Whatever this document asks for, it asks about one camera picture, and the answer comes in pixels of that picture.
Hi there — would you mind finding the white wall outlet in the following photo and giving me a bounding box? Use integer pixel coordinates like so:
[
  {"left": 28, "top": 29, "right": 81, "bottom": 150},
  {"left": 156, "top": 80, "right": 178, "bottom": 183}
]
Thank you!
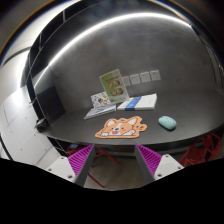
[
  {"left": 140, "top": 72, "right": 151, "bottom": 83},
  {"left": 150, "top": 70, "right": 161, "bottom": 81},
  {"left": 123, "top": 76, "right": 131, "bottom": 86},
  {"left": 130, "top": 74, "right": 140, "bottom": 85}
]

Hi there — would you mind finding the grey flat book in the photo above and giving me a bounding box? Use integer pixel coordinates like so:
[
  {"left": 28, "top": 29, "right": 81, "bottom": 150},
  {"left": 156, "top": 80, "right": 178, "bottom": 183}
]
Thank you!
[{"left": 85, "top": 104, "right": 116, "bottom": 119}]

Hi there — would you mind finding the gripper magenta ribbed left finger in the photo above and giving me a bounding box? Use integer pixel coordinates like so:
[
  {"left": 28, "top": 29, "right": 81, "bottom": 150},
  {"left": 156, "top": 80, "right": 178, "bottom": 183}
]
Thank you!
[{"left": 46, "top": 144, "right": 97, "bottom": 188}]

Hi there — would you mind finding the teal computer mouse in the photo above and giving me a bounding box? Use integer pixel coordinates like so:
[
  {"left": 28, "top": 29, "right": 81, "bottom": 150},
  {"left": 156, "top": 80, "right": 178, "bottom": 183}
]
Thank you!
[{"left": 158, "top": 116, "right": 177, "bottom": 130}]

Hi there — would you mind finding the white box with blue band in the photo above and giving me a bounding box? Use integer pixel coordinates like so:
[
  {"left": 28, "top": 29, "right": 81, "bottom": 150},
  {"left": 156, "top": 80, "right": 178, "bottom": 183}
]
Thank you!
[{"left": 118, "top": 94, "right": 157, "bottom": 111}]

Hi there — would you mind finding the colourful patterned booklet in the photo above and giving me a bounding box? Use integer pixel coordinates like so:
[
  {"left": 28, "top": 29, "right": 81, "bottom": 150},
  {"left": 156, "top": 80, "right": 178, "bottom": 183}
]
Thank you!
[{"left": 91, "top": 92, "right": 110, "bottom": 108}]

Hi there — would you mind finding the green standing menu card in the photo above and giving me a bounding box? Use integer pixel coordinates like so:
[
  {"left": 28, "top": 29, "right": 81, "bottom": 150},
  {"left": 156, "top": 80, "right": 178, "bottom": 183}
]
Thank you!
[{"left": 99, "top": 69, "right": 129, "bottom": 103}]

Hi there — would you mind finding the orange corgi mouse pad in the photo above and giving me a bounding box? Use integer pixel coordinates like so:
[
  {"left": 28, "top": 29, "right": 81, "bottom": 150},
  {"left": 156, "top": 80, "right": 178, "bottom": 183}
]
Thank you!
[{"left": 95, "top": 116, "right": 147, "bottom": 139}]

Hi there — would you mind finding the red geometric chair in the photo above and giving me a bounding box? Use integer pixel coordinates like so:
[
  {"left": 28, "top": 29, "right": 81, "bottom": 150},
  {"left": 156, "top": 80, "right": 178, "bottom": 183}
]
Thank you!
[{"left": 179, "top": 133, "right": 221, "bottom": 167}]

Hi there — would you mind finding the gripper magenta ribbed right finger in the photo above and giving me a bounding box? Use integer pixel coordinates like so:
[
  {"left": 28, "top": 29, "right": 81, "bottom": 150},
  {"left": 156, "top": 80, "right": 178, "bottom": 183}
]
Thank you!
[{"left": 133, "top": 144, "right": 185, "bottom": 186}]

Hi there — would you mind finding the black shelf frame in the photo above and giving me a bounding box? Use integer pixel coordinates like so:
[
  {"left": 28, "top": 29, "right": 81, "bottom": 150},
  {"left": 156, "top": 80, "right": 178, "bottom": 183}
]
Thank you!
[{"left": 22, "top": 0, "right": 109, "bottom": 107}]

